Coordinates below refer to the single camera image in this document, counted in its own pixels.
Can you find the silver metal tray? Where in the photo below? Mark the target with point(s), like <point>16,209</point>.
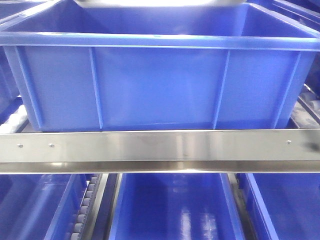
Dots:
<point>156,3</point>

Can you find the blue target box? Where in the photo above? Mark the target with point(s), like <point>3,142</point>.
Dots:
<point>158,68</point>

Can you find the lower middle blue bin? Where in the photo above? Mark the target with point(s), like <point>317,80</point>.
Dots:
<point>175,206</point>

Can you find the blue bin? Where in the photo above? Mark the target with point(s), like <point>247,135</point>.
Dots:
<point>40,206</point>
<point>282,206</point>
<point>175,206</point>

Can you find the steel front crossbar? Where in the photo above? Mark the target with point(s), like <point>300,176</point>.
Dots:
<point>186,151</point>

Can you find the lower right blue bin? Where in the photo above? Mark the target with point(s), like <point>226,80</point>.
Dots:
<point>282,206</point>

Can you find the lower left blue bin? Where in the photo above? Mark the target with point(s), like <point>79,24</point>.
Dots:
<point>40,206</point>

